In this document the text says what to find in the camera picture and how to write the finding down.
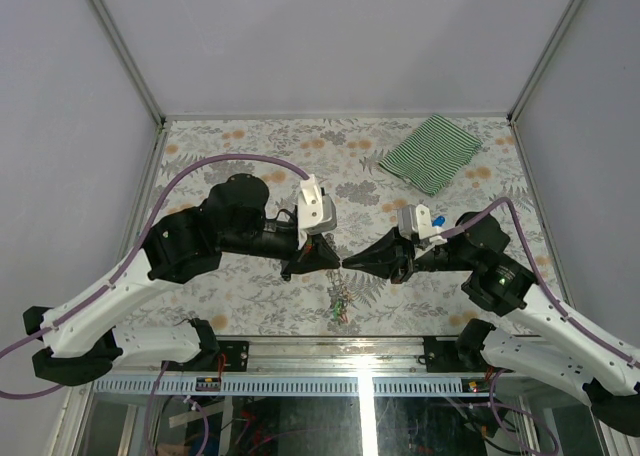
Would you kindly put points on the key with blue tag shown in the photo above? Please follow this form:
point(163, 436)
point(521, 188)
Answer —
point(439, 221)

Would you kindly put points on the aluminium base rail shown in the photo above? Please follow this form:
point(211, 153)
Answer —
point(414, 366)

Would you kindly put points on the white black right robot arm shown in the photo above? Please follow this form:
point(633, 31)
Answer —
point(586, 362)

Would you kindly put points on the green white striped cloth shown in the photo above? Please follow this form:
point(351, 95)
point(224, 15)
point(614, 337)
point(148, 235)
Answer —
point(431, 156)

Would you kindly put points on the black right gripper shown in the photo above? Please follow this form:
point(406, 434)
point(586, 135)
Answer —
point(391, 256)

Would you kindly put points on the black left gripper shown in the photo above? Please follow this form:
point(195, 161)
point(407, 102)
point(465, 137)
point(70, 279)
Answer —
point(318, 254)

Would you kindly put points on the floral tablecloth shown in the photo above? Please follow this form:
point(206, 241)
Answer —
point(247, 296)

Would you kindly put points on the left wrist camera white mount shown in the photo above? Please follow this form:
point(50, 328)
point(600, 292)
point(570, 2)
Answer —
point(316, 211)

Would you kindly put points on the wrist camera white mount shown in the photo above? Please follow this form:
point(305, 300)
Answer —
point(415, 224)
point(316, 211)

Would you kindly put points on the green key tag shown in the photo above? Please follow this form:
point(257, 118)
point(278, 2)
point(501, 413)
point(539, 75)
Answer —
point(338, 310)

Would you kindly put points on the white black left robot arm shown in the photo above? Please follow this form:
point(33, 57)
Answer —
point(86, 338)

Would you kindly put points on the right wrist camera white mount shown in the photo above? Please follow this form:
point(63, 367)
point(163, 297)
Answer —
point(415, 224)

